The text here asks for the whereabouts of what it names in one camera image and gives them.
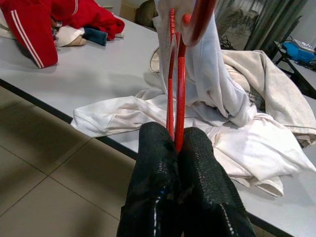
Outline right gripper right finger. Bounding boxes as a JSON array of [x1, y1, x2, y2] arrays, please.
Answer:
[[177, 126, 257, 237]]

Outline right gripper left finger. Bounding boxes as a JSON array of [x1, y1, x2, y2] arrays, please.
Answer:
[[118, 121, 183, 237]]

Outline red plastic hanger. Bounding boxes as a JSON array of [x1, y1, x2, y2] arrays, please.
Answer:
[[165, 0, 218, 153]]

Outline white t-shirt black print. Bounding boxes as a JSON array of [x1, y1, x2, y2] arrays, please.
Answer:
[[151, 0, 250, 128]]

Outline white cotton shirt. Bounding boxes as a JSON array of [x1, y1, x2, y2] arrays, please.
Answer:
[[71, 95, 316, 197]]

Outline cream garment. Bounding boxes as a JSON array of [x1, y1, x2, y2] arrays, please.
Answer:
[[222, 49, 316, 143]]

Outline dark blue garment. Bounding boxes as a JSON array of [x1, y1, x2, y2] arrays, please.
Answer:
[[82, 27, 109, 47]]

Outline blue plastic device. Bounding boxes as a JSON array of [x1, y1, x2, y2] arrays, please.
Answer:
[[282, 40, 316, 63]]

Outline beige cloth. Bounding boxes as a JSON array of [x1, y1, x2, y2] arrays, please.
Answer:
[[53, 26, 87, 48]]

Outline olive fabric bag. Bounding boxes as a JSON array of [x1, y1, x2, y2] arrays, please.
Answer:
[[137, 0, 158, 25]]

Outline brown cardboard box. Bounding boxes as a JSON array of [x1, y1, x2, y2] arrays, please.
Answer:
[[118, 0, 139, 23]]

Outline grey green curtain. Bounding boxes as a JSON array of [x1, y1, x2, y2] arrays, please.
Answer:
[[243, 0, 304, 51]]

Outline red jacket white stripes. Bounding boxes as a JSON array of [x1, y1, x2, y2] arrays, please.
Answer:
[[0, 0, 125, 69]]

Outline grey table black frame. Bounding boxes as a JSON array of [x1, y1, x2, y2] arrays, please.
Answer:
[[273, 40, 316, 99], [0, 13, 316, 237]]

